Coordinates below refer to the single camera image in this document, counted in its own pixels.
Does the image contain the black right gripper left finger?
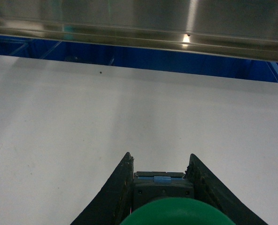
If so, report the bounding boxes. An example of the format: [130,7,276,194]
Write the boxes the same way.
[72,152,134,225]

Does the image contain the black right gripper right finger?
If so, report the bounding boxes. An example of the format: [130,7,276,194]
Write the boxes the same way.
[185,153,267,225]

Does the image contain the green mushroom push button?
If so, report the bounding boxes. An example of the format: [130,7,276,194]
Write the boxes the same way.
[122,172,234,225]

